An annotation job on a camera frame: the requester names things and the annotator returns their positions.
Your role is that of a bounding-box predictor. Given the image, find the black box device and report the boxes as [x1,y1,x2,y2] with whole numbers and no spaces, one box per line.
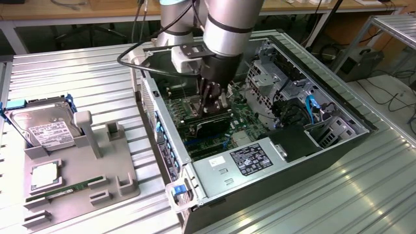
[337,48,384,83]

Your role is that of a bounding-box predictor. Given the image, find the hanging black cable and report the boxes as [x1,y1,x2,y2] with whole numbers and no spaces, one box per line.
[131,0,148,42]

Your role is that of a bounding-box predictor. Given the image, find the green RAM stick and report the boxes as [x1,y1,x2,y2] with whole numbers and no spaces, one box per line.
[25,176,105,203]

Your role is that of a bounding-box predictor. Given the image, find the grey parts rack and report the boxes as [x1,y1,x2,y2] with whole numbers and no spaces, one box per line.
[21,111,141,229]

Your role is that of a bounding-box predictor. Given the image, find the silver hard disk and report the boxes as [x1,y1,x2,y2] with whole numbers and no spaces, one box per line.
[9,101,83,151]

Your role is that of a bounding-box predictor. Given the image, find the wooden desk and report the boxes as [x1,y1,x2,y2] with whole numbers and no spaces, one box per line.
[0,0,407,21]

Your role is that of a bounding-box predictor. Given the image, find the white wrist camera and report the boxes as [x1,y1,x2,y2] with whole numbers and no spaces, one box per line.
[171,42,209,74]

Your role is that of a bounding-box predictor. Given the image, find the blue wire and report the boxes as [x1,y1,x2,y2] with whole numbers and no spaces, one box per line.
[305,94,319,125]

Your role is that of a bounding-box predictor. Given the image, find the black plastic air shroud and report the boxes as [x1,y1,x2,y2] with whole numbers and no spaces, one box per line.
[268,124,327,163]

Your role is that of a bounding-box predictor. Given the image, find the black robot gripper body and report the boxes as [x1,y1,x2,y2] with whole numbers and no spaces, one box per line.
[197,52,244,89]

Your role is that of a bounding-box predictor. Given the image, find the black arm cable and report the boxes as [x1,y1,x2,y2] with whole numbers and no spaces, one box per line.
[116,41,203,78]

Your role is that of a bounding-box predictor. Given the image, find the open black PC case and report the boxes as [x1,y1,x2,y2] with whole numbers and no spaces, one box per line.
[128,29,380,234]

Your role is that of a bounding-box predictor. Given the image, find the black RAM slots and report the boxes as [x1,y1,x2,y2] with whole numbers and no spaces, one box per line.
[167,84,188,99]

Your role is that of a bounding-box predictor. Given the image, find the CPU socket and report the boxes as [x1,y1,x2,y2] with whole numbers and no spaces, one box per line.
[183,94,203,116]

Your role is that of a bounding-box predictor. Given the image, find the black graphics card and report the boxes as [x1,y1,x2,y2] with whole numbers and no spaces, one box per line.
[181,111,233,139]

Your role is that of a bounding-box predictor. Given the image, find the black expansion slot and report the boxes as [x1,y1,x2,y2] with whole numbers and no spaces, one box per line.
[188,145,229,158]

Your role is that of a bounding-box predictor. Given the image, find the blue disk caddy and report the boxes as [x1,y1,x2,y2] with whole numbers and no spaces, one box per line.
[0,92,79,128]

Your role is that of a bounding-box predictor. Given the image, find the grey power supply unit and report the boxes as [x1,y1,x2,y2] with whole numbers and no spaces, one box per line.
[191,137,289,201]

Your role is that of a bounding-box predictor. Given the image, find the green motherboard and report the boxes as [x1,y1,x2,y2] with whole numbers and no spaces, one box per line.
[164,79,277,162]

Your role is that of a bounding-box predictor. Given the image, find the metal drive cage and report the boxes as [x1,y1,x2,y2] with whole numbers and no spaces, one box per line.
[245,40,311,98]

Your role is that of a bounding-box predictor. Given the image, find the silver CPU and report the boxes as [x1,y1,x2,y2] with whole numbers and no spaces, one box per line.
[31,163,63,191]

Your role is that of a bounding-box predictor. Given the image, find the metal slat table frame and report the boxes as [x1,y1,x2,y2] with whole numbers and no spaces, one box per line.
[331,15,416,74]

